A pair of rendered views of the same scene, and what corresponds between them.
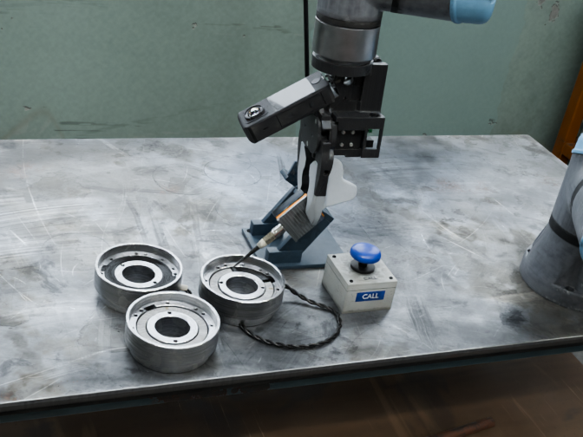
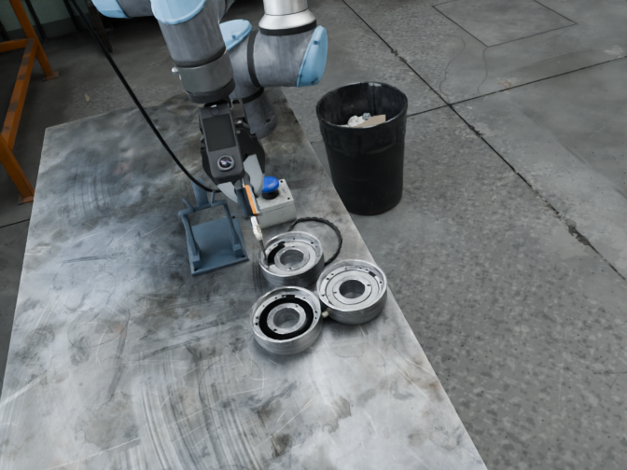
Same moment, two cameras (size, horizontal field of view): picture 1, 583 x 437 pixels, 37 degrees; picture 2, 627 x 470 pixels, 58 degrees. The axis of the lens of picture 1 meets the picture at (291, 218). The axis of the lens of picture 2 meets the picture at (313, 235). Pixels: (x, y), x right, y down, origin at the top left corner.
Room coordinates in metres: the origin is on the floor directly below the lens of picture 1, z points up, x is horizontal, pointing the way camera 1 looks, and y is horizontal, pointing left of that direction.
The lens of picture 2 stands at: (0.67, 0.68, 1.46)
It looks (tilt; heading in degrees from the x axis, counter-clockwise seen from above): 42 degrees down; 286
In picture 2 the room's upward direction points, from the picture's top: 10 degrees counter-clockwise
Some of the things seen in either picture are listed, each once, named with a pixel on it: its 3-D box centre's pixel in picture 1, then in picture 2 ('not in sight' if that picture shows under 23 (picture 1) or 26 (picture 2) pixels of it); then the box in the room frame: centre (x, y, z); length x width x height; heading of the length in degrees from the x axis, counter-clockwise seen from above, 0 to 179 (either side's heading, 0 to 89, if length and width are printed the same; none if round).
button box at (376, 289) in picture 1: (363, 280); (271, 200); (0.96, -0.11, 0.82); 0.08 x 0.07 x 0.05; 115
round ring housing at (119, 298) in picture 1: (138, 279); (286, 321); (0.88, 0.17, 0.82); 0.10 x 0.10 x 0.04
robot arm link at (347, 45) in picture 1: (344, 38); (202, 69); (0.99, -0.02, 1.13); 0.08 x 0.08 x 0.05
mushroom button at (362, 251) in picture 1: (363, 264); (270, 191); (0.96, -0.10, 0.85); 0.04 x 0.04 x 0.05
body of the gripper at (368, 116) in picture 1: (342, 105); (220, 115); (0.98, -0.03, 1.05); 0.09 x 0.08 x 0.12; 110
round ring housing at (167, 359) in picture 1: (172, 332); (352, 292); (0.79, 0.11, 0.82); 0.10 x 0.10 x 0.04
